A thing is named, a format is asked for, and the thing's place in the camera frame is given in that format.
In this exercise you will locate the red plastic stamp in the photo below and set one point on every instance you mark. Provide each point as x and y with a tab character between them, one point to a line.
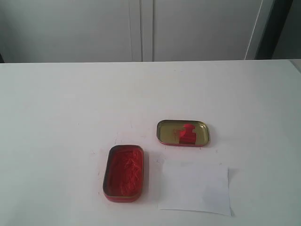
188	136

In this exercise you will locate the red ink pad tin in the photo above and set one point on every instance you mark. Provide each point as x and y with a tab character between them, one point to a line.
124	174

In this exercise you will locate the gold tin lid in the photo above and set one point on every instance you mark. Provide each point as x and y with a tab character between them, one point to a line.
168	132

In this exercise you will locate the white paper sheet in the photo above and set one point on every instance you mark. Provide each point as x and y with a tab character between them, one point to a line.
193	186

